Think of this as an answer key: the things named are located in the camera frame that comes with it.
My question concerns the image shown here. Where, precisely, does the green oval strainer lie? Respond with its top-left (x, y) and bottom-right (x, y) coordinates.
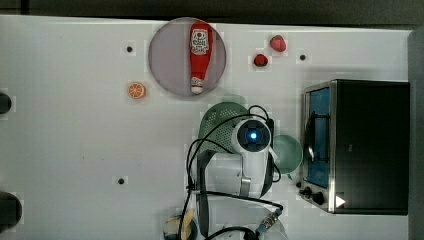
top-left (198, 102), bottom-right (248, 153)

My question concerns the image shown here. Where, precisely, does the black knob lower left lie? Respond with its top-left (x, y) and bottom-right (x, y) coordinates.
top-left (0, 192), bottom-right (23, 233)

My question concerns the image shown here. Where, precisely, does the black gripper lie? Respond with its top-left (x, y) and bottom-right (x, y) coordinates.
top-left (266, 118), bottom-right (274, 148)

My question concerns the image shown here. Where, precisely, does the black toaster oven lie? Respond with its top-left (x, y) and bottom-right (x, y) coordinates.
top-left (297, 79), bottom-right (410, 215)

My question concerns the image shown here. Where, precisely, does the pink strawberry toy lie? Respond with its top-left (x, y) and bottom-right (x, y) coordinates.
top-left (269, 35), bottom-right (287, 52)

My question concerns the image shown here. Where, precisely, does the green mug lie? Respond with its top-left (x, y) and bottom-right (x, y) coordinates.
top-left (273, 135), bottom-right (303, 182)

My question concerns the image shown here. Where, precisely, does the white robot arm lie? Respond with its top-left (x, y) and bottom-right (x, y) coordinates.
top-left (188, 115), bottom-right (286, 240)

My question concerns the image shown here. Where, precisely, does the black knob upper left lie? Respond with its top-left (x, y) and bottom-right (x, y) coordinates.
top-left (0, 93), bottom-right (12, 114)

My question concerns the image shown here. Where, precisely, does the grey round plate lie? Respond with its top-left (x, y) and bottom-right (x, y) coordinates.
top-left (148, 17), bottom-right (227, 98)

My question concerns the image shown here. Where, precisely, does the black knob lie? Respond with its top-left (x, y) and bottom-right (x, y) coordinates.
top-left (0, 93), bottom-right (12, 114)
top-left (0, 192), bottom-right (23, 233)

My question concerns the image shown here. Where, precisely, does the orange slice toy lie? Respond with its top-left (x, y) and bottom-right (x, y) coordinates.
top-left (127, 82), bottom-right (146, 99)

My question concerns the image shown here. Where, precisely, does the red ketchup bottle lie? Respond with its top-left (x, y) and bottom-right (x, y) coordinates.
top-left (189, 21), bottom-right (213, 94)

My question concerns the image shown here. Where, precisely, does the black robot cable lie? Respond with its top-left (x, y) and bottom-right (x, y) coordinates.
top-left (178, 104), bottom-right (284, 240)

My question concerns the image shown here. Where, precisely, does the red strawberry toy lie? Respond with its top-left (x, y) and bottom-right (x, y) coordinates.
top-left (253, 54), bottom-right (268, 67)

